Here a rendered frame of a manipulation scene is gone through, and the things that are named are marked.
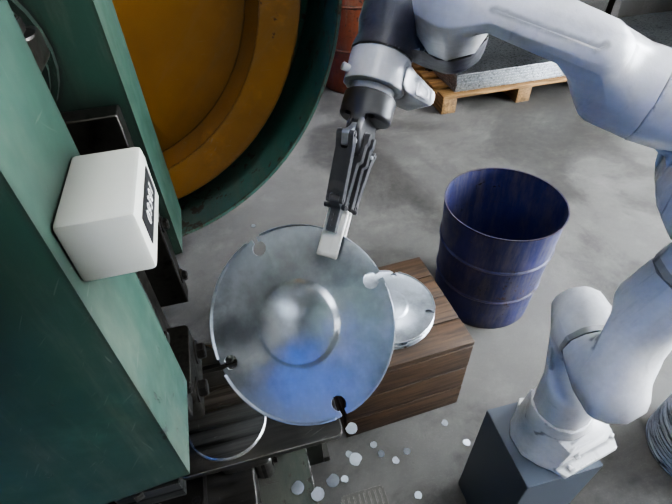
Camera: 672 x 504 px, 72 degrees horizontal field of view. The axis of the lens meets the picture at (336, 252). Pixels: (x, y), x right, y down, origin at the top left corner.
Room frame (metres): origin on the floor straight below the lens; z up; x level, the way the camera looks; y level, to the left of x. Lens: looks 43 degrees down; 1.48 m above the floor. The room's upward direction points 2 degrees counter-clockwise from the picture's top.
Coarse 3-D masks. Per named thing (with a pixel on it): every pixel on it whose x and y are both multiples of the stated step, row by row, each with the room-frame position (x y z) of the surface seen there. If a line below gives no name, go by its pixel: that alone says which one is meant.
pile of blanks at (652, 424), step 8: (664, 408) 0.67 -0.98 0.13; (656, 416) 0.67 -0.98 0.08; (664, 416) 0.64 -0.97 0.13; (648, 424) 0.67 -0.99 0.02; (656, 424) 0.64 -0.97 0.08; (664, 424) 0.62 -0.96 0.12; (648, 432) 0.65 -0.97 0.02; (656, 432) 0.62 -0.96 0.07; (664, 432) 0.61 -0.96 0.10; (648, 440) 0.63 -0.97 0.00; (656, 440) 0.61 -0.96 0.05; (664, 440) 0.59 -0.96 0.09; (656, 448) 0.59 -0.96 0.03; (664, 448) 0.57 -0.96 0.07; (656, 456) 0.58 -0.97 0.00; (664, 456) 0.56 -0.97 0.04; (664, 464) 0.55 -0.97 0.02
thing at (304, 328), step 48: (288, 240) 0.51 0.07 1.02; (240, 288) 0.48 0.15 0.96; (288, 288) 0.46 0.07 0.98; (336, 288) 0.44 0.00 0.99; (384, 288) 0.43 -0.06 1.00; (240, 336) 0.43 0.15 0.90; (288, 336) 0.41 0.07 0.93; (336, 336) 0.39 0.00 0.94; (384, 336) 0.38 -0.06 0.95; (240, 384) 0.37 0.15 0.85; (288, 384) 0.36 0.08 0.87; (336, 384) 0.35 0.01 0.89
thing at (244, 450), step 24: (216, 408) 0.37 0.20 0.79; (240, 408) 0.37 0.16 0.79; (336, 408) 0.37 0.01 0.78; (192, 432) 0.34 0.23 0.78; (216, 432) 0.33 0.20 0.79; (240, 432) 0.33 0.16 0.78; (264, 432) 0.33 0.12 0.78; (288, 432) 0.33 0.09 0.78; (312, 432) 0.33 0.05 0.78; (336, 432) 0.33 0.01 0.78; (192, 456) 0.30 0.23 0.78; (216, 456) 0.30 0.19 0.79; (240, 456) 0.30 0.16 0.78; (264, 456) 0.30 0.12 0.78
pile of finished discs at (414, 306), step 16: (384, 272) 1.05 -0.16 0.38; (400, 272) 1.04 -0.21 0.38; (400, 288) 0.98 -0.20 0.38; (416, 288) 0.98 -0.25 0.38; (400, 304) 0.91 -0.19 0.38; (416, 304) 0.91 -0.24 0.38; (432, 304) 0.91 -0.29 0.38; (400, 320) 0.85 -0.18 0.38; (416, 320) 0.85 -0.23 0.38; (432, 320) 0.84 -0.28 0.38; (400, 336) 0.80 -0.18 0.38; (416, 336) 0.79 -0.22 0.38
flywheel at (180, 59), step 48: (144, 0) 0.71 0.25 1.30; (192, 0) 0.73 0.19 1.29; (240, 0) 0.74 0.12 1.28; (288, 0) 0.72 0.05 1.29; (144, 48) 0.71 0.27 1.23; (192, 48) 0.72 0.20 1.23; (240, 48) 0.74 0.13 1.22; (288, 48) 0.72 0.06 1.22; (144, 96) 0.70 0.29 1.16; (192, 96) 0.72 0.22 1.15; (240, 96) 0.70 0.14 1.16; (192, 144) 0.69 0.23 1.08; (240, 144) 0.70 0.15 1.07
